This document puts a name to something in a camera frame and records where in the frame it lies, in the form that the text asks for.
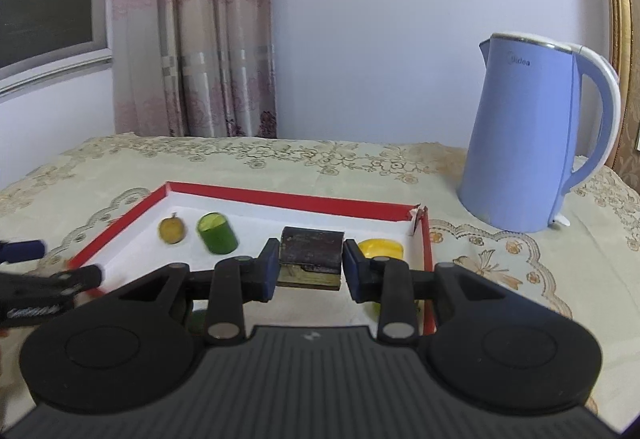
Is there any cucumber cylinder piece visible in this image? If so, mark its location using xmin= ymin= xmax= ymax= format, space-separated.
xmin=196 ymin=213 xmax=239 ymax=255

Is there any brown longan fruit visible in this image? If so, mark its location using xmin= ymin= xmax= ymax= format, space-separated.
xmin=157 ymin=213 xmax=186 ymax=245

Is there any green tomato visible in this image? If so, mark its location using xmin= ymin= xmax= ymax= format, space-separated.
xmin=367 ymin=303 xmax=381 ymax=321

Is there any cucumber end piece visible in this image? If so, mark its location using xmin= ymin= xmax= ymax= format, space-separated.
xmin=186 ymin=309 xmax=206 ymax=336

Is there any red shallow box tray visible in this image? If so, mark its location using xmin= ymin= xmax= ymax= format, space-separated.
xmin=67 ymin=180 xmax=436 ymax=337

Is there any blue electric kettle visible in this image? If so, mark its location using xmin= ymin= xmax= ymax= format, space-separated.
xmin=458 ymin=32 xmax=622 ymax=232

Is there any cream embroidered tablecloth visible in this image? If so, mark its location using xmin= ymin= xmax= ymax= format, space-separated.
xmin=1 ymin=134 xmax=639 ymax=429

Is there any pink patterned curtain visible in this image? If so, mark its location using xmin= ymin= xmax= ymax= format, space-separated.
xmin=112 ymin=0 xmax=277 ymax=138

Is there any gold ornate frame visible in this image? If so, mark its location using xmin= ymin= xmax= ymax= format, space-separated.
xmin=608 ymin=0 xmax=639 ymax=190

